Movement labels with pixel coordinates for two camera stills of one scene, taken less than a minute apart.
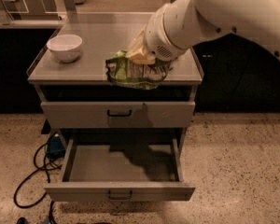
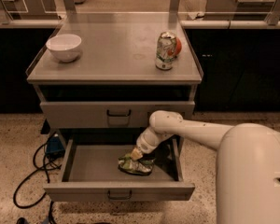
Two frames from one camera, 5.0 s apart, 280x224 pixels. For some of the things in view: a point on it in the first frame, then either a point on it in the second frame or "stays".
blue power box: x=55 y=147 stays
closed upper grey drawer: x=119 y=115 stays
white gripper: x=154 y=37 → x=143 y=147
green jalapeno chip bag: x=122 y=71 → x=142 y=166
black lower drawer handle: x=119 y=197 stays
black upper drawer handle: x=119 y=115 stays
